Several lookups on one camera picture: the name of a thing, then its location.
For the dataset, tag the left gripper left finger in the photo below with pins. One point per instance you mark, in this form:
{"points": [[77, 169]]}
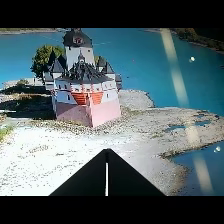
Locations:
{"points": [[90, 180]]}

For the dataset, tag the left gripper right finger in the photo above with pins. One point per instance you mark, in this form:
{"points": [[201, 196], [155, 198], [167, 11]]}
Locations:
{"points": [[126, 180]]}

